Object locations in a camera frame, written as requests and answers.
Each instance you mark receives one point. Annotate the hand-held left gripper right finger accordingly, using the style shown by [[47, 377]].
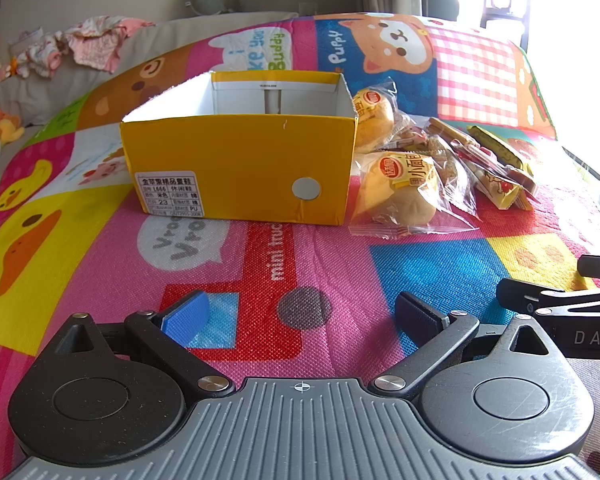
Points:
[[420, 316]]

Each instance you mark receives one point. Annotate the orange plush toy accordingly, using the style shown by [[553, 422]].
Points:
[[2, 127]]

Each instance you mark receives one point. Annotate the pile of pink clothes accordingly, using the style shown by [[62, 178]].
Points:
[[87, 42]]

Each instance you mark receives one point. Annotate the small bread packet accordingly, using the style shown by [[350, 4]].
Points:
[[375, 115], [405, 195]]

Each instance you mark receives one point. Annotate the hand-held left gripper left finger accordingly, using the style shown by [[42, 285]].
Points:
[[186, 318]]

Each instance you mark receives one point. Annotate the dark yellow snack bar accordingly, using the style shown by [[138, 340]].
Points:
[[502, 152]]

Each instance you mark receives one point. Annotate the yellow cardboard box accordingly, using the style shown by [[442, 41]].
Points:
[[240, 170]]

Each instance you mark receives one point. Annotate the biscuit stick packet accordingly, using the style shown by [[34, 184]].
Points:
[[452, 160]]

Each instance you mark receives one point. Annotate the colourful printed play mat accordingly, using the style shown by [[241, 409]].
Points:
[[330, 270]]

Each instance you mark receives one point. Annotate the red snack packet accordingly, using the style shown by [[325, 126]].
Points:
[[495, 182]]

